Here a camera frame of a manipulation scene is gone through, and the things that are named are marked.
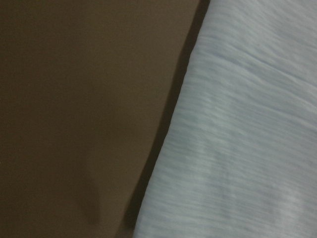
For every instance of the light blue button shirt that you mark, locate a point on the light blue button shirt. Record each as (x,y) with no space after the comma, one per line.
(240,156)

